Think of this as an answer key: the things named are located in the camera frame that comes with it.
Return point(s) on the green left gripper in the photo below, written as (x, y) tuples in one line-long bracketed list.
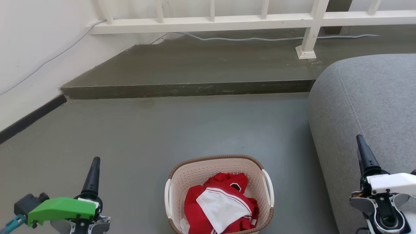
[(61, 208)]

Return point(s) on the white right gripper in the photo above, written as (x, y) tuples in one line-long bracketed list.
[(391, 182)]

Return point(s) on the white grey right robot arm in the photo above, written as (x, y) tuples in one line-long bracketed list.
[(385, 213)]

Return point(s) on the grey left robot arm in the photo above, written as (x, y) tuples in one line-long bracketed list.
[(94, 227)]

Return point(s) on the beige plastic laundry basket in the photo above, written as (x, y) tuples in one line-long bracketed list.
[(191, 177)]

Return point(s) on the grey fabric sofa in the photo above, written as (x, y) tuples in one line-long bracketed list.
[(367, 97)]

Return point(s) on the black baseboard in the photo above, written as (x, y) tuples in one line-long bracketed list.
[(32, 117)]

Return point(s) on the white garment with red stripes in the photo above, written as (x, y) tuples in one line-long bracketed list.
[(221, 208)]

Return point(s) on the grey concrete step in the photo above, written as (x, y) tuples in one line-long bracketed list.
[(195, 65)]

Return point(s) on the white railing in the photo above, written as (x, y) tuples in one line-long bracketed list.
[(227, 22)]

